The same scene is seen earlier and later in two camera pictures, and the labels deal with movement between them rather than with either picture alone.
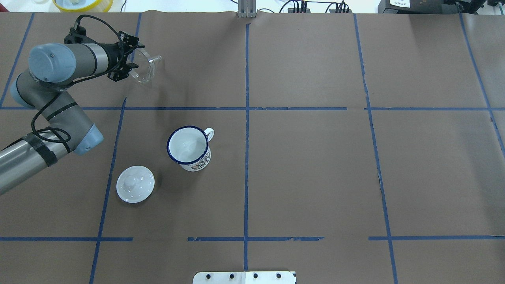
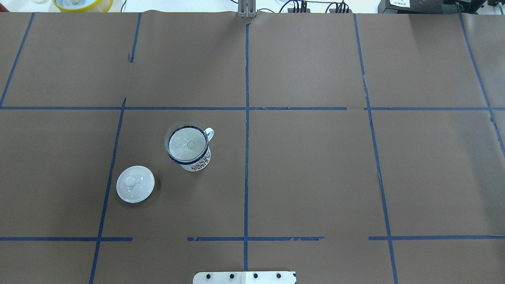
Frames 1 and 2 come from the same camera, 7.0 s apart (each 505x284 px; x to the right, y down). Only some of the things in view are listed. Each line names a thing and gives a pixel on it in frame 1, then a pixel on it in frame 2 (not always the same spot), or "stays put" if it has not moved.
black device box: [426, 6] stays put
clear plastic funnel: [144, 72] -> [186, 141]
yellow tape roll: [83, 6] stays put
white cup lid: [135, 184] stays put
